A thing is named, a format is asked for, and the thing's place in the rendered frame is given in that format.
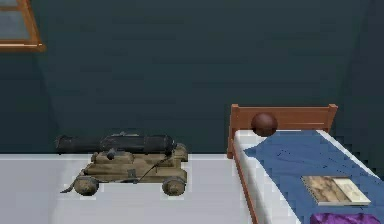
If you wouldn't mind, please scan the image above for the purple cloth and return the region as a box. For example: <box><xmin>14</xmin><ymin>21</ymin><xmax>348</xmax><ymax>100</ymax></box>
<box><xmin>309</xmin><ymin>212</ymin><xmax>382</xmax><ymax>224</ymax></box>

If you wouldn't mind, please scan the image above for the dark brown ball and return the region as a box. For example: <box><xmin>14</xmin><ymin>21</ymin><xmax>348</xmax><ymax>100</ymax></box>
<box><xmin>250</xmin><ymin>112</ymin><xmax>279</xmax><ymax>138</ymax></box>

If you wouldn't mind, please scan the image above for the black cannon on wooden carriage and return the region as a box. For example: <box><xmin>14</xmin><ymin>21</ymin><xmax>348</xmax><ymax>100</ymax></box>
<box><xmin>54</xmin><ymin>131</ymin><xmax>190</xmax><ymax>197</ymax></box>

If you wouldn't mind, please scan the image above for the wooden framed window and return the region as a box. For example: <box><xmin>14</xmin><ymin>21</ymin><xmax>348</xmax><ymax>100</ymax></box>
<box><xmin>0</xmin><ymin>0</ymin><xmax>47</xmax><ymax>53</ymax></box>

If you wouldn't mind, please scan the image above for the tan book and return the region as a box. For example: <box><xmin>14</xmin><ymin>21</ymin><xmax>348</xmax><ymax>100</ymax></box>
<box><xmin>300</xmin><ymin>175</ymin><xmax>372</xmax><ymax>207</ymax></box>

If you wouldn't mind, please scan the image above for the wooden bed with blue blanket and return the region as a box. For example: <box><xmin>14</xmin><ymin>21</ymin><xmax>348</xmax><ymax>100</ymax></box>
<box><xmin>226</xmin><ymin>103</ymin><xmax>384</xmax><ymax>224</ymax></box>

